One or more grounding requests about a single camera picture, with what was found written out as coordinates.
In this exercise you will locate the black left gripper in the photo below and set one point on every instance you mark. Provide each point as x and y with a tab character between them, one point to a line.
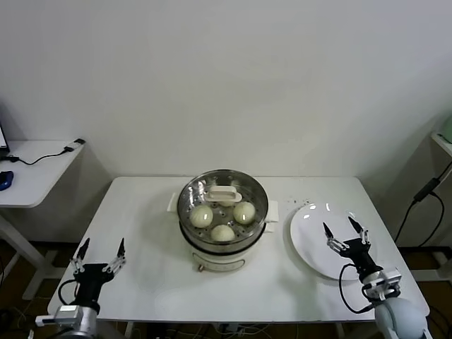
90	279

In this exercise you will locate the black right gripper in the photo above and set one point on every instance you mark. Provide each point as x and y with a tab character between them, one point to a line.
360	257

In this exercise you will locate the white steamed baozi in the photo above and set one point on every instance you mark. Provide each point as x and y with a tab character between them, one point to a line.
201	216
226	203
222	233
244	213

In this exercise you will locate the round glass lid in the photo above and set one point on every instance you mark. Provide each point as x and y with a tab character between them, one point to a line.
224	194

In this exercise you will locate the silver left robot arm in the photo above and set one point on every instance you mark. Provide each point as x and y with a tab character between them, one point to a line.
84	325

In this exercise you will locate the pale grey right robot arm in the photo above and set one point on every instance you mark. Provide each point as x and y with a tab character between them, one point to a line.
399	318

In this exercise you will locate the stainless steel steamer basket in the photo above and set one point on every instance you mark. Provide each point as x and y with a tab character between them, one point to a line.
261	226

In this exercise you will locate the white round plate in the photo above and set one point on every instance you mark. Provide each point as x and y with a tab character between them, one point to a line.
310	229

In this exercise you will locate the scattered dark crumbs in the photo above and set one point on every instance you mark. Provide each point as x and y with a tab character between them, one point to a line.
296	201

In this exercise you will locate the white side table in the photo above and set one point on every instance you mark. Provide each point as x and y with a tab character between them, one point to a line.
31	176

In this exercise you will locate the blue computer mouse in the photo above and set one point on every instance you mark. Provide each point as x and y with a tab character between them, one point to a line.
5	179

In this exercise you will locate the white side desk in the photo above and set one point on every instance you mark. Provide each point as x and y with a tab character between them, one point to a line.
443	143

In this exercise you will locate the pale green container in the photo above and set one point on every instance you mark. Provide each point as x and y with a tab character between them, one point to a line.
446	129

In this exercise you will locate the white power strip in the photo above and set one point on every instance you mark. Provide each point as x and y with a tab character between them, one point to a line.
231	328

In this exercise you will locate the black laptop screen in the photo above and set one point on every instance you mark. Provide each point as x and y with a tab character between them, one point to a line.
3	139

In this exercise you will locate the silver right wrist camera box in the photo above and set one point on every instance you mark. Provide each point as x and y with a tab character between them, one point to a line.
383	282

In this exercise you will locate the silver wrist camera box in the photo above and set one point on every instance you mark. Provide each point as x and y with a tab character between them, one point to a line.
383	282
65	312

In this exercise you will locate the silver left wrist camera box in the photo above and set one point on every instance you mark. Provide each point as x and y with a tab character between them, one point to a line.
65	312

